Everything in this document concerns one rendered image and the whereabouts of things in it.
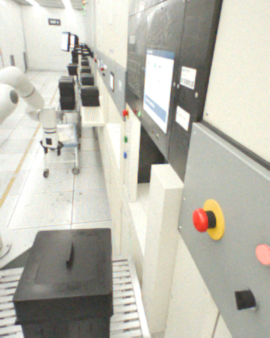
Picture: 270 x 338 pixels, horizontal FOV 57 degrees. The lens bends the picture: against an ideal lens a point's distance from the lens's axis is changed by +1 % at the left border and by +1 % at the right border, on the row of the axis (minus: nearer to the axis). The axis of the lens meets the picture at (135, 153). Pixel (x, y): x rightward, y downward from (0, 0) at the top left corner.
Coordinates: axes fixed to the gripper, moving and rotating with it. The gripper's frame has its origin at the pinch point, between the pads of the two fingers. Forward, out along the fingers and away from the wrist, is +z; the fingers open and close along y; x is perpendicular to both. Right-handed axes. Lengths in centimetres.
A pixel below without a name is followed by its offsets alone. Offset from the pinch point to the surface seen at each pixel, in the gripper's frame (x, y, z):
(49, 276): -83, 48, 0
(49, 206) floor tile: 66, -52, 100
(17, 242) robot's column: -52, 9, 25
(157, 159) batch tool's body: 7, 68, -3
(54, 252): -74, 45, 0
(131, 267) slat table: -51, 68, 25
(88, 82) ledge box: 308, -108, 3
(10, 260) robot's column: -62, 14, 25
